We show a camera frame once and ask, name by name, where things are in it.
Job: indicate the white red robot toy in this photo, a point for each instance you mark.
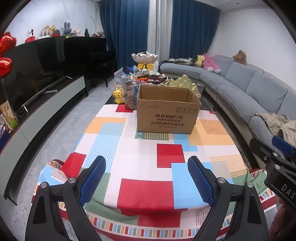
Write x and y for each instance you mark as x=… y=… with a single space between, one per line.
x=31 y=36

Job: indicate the grey sectional sofa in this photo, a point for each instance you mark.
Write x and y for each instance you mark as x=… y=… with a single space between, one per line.
x=243 y=92

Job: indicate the yellow plush toy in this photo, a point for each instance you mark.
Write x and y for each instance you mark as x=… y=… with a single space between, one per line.
x=200 y=60

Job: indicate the two-tier white snack stand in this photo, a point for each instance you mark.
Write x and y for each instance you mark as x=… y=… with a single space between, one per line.
x=146 y=71

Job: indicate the grey black tv console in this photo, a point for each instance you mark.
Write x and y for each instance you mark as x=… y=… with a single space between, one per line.
x=18 y=152

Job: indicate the brown teddy bear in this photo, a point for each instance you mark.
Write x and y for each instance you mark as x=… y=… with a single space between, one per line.
x=240 y=57

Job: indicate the gold mountain-shaped candy box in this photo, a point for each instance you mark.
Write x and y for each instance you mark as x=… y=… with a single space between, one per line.
x=184 y=82

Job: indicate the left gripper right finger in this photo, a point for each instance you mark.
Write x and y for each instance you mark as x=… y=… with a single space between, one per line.
x=248 y=220

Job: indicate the blue curtain left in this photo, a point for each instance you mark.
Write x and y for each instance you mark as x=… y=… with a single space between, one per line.
x=125 y=24

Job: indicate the black television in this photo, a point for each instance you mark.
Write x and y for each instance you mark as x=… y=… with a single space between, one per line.
x=36 y=65

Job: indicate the pink plush toy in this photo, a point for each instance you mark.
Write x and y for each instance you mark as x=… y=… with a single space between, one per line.
x=210 y=65

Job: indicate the colourful patchwork tablecloth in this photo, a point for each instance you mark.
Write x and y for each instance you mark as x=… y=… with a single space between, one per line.
x=146 y=192

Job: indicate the white sheer curtain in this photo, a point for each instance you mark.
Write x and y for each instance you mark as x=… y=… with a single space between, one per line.
x=159 y=28

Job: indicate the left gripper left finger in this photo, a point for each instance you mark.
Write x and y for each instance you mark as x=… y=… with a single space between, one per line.
x=45 y=221

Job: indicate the clear jar of cookies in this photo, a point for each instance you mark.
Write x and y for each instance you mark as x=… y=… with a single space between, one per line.
x=131 y=93

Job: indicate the black piano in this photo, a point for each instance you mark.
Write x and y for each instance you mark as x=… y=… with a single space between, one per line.
x=89 y=56

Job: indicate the yellow bear figurine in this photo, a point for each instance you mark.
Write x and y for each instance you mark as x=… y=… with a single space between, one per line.
x=118 y=95

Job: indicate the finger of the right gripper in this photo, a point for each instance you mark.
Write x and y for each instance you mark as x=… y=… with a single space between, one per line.
x=264 y=152
x=283 y=146

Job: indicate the grey bunny plush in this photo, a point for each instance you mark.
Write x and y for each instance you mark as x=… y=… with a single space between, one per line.
x=67 y=28

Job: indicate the brown cardboard box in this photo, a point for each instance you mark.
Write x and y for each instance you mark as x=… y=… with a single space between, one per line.
x=166 y=109

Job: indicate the blue curtain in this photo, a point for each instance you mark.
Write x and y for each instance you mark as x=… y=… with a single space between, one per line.
x=193 y=28
x=125 y=24

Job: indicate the right hand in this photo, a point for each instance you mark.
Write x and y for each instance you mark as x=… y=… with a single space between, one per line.
x=283 y=225

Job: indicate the blue curtain right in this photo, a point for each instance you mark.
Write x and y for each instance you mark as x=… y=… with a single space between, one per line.
x=193 y=28

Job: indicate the remote control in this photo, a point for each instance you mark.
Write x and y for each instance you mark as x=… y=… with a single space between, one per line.
x=51 y=91

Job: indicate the grey storage bin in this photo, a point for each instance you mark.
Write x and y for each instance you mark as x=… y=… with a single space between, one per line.
x=200 y=86

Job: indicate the clear bag of nuts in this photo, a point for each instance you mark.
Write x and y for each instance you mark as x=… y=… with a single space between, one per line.
x=120 y=79

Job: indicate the beige clothes pile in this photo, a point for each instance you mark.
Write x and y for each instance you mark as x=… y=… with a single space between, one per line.
x=281 y=126

